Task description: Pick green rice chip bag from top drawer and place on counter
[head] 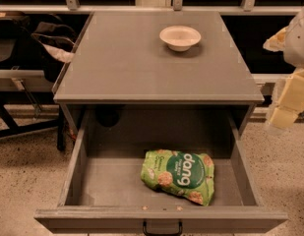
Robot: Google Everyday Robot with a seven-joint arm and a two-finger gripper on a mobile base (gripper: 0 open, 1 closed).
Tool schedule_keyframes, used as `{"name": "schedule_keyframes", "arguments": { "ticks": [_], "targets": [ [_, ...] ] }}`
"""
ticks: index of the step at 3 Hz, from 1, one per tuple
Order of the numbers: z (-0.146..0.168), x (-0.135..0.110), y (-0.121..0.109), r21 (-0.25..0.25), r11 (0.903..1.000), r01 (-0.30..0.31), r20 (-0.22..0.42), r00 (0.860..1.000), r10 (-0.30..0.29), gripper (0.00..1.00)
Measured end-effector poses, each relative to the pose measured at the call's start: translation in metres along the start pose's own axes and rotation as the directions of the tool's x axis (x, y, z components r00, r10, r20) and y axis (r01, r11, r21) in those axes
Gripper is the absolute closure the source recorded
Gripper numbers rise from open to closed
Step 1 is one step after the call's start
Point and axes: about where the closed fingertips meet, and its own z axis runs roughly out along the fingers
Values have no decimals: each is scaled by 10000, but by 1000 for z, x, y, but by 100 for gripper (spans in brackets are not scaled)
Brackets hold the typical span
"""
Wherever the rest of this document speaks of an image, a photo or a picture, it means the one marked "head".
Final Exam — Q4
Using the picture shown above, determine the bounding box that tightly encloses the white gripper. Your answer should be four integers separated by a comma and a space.
263, 7, 304, 130

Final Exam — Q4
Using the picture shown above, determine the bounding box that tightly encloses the green rice chip bag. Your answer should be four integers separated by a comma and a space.
141, 149, 214, 206

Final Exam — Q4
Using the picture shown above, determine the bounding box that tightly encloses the grey cabinet counter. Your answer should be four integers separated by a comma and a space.
54, 11, 264, 149

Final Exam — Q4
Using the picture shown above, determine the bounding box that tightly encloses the grey open top drawer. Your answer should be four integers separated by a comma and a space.
34, 106, 287, 236

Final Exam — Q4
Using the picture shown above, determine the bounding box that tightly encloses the dark bag with white cloth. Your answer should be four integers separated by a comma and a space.
31, 15, 78, 83

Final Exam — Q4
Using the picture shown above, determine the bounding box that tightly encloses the white bowl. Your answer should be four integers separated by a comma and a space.
159, 26, 202, 52

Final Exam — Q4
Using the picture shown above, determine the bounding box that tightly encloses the grey bench with black legs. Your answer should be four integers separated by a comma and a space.
0, 67, 65, 150

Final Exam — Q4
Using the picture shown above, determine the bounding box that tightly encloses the black drawer handle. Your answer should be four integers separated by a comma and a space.
143, 221, 183, 236

